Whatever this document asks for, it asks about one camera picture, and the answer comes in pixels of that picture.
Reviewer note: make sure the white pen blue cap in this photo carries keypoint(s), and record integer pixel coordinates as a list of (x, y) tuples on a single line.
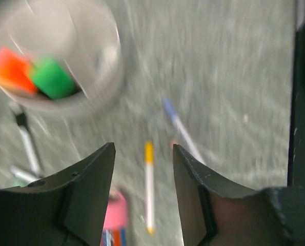
[(177, 123)]

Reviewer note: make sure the pink pencil case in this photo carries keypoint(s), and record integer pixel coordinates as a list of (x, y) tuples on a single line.
[(116, 221)]

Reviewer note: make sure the white marker black cap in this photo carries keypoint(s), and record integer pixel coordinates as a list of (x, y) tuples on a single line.
[(28, 141)]

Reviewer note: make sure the black green highlighter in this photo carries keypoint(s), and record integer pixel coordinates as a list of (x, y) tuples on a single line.
[(51, 78)]

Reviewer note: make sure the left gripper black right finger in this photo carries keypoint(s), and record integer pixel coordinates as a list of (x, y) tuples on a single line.
[(217, 211)]

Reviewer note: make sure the white round pen holder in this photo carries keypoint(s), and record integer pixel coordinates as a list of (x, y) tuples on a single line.
[(81, 36)]

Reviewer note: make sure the black orange highlighter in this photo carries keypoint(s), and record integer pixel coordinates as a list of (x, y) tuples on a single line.
[(14, 73)]

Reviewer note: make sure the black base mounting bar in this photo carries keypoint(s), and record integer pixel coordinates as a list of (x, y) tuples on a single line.
[(296, 162)]

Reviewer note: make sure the white pen yellow cap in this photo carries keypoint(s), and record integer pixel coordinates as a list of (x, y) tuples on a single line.
[(149, 186)]

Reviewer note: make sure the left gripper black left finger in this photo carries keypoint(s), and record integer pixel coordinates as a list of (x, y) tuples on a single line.
[(66, 208)]

